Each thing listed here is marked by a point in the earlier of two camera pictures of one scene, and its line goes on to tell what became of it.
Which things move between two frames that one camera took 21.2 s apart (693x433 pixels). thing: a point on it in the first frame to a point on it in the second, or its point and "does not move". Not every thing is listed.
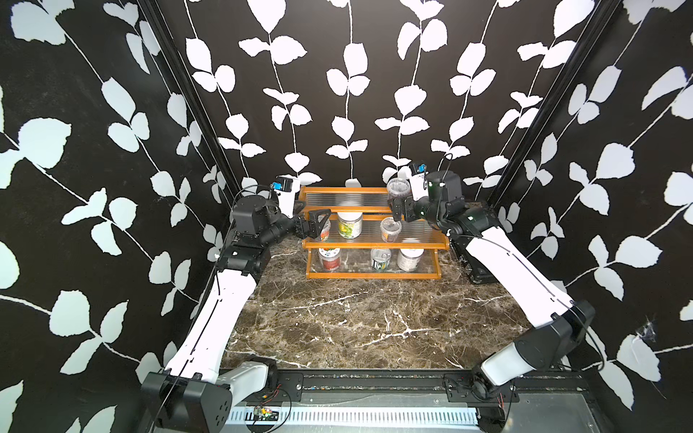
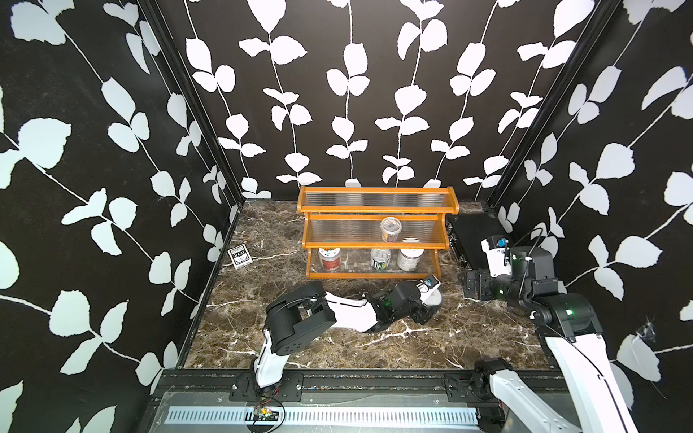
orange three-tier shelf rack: (364, 239) does not move
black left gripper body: (300, 231) to (420, 314)
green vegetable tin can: (380, 258) does not move
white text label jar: (408, 259) does not move
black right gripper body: (425, 210) to (488, 288)
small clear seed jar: (390, 229) does not move
